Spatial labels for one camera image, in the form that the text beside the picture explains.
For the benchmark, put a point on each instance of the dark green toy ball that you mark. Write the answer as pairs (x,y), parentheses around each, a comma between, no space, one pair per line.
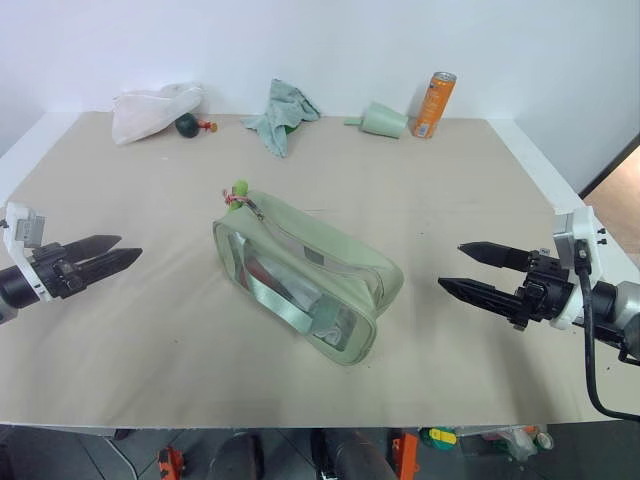
(186,125)

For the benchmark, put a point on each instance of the orange drink can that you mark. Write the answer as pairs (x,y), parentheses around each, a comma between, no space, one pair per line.
(432,107)

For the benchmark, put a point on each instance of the white cloth bag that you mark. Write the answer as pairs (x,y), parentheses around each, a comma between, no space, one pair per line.
(145,112)

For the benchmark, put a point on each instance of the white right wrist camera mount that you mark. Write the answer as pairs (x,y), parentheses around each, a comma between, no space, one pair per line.
(582,235)

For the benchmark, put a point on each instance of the orange metal stand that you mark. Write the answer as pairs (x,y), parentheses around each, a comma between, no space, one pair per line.
(169,462)
(405,455)

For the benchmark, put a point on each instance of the green ball zipper charm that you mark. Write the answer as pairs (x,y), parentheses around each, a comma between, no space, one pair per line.
(240,189)

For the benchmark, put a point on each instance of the light green plastic cup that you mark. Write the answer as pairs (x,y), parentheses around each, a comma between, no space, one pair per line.
(382,121)

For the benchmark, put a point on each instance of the dark rounded shape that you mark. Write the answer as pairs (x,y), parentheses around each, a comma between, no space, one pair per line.
(352,457)

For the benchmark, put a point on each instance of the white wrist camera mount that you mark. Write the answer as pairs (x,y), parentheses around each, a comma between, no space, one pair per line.
(582,235)
(17,227)

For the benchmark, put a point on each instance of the green yellow packet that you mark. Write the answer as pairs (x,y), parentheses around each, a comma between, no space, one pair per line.
(440,436)

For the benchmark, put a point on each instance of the small red orange toy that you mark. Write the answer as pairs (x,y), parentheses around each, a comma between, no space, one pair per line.
(210,126)

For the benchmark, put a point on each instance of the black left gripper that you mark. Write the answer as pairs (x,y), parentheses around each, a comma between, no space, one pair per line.
(57,275)

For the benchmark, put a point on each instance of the clutter of small packages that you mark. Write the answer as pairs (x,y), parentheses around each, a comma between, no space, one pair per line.
(522,442)

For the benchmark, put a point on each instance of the beige table mat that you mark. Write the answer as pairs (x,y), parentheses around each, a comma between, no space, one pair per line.
(150,280)

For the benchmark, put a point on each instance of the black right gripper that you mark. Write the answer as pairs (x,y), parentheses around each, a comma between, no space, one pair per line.
(542,292)

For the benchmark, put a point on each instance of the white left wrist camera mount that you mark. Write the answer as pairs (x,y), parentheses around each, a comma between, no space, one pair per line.
(17,227)

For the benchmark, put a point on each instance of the teal crumpled cloth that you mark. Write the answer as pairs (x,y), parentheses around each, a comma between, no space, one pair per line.
(277,120)

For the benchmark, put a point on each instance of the green transparent toiletry bag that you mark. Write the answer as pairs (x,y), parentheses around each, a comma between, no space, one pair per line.
(320,270)

